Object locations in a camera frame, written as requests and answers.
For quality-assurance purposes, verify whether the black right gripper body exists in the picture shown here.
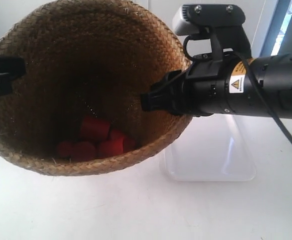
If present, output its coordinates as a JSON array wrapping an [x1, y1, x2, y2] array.
[[178, 52, 248, 117]]

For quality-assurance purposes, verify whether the brown woven wicker basket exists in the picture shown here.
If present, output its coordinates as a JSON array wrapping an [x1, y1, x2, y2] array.
[[0, 0, 192, 176]]

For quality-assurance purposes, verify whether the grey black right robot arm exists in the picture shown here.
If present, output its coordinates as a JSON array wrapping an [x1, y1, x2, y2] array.
[[141, 53, 292, 119]]

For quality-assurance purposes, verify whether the red cylinder right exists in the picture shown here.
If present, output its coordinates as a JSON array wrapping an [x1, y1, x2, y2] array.
[[109, 129, 136, 155]]

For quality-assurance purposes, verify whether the red cylinder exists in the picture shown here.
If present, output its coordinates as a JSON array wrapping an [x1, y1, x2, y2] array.
[[97, 138, 124, 159], [79, 116, 110, 142], [56, 141, 97, 162], [109, 129, 136, 155]]

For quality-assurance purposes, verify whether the red cylinder bottom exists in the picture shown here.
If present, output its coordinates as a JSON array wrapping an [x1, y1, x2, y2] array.
[[97, 138, 124, 159]]

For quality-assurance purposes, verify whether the red cylinder top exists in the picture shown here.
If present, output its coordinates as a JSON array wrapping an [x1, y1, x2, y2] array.
[[79, 116, 110, 142]]

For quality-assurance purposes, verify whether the red cylinder left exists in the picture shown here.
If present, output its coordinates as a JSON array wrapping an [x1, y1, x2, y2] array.
[[56, 141, 97, 162]]

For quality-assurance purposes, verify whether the white rectangular plastic tray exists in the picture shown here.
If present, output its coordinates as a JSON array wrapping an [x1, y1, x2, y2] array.
[[161, 114, 256, 182]]

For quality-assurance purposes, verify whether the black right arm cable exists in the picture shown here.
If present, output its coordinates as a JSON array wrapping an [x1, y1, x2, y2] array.
[[182, 33, 292, 161]]

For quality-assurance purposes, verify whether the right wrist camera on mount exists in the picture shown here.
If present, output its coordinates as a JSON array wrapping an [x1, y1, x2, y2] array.
[[172, 4, 252, 61]]

